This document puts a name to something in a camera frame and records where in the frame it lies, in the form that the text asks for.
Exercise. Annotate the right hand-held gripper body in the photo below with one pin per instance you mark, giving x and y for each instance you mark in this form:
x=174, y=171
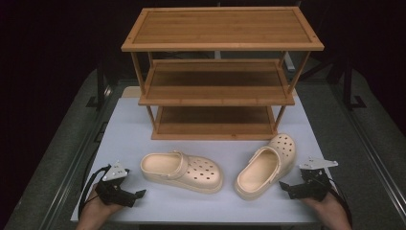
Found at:
x=314, y=185

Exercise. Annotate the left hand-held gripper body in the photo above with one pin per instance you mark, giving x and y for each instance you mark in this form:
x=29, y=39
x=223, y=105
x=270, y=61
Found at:
x=111, y=191

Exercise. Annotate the beige clog shoe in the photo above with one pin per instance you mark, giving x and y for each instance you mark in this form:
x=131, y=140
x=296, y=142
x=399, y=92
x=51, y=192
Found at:
x=258, y=169
x=201, y=174

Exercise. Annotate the wooden three-tier shoe rack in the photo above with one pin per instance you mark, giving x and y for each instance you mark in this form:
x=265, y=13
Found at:
x=223, y=28

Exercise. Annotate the person's left hand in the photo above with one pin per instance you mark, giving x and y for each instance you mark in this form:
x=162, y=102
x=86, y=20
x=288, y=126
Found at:
x=102, y=211

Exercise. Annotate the person's right hand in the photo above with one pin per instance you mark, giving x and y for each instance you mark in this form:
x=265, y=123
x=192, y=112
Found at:
x=322, y=207

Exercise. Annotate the black metal stand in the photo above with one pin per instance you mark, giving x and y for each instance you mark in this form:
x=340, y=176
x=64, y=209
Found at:
x=100, y=89
x=348, y=89

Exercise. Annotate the white bar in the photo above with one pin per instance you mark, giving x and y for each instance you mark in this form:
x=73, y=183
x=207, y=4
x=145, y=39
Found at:
x=289, y=64

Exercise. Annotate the metal floor rail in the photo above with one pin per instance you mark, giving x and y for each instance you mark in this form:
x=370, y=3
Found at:
x=78, y=159
x=373, y=159

